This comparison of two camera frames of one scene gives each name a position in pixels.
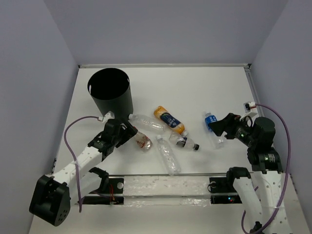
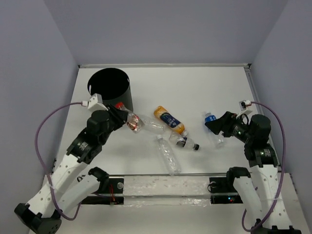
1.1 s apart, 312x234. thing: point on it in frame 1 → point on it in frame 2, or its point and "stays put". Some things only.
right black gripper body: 242,132 stays put
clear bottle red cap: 143,141 → 134,123
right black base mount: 219,185 stays put
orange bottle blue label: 171,121 stays put
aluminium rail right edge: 260,111 stays put
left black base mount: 116,185 stays put
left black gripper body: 122,134 → 114,119
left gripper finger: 128,127 → 117,110
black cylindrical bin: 110,89 stays put
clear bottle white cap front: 171,163 stays put
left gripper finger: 126,138 → 122,121
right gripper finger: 223,125 stays put
